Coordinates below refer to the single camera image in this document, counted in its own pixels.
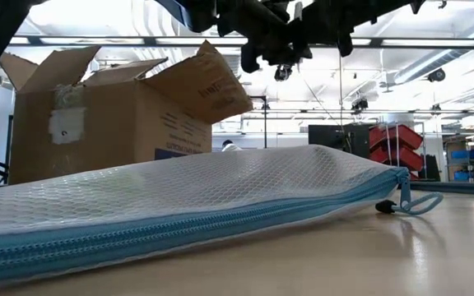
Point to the brown cardboard box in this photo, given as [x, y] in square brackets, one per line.
[117, 131]

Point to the mesh zip pouch blue trim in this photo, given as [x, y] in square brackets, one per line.
[179, 197]

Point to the black monitor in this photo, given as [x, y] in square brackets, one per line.
[325, 137]

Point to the person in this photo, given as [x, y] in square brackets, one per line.
[229, 146]

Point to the storage shelf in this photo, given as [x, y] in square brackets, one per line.
[467, 158]

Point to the black ceiling rail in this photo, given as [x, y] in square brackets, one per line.
[405, 42]

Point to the black aluminium table frame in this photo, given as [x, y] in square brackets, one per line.
[455, 188]

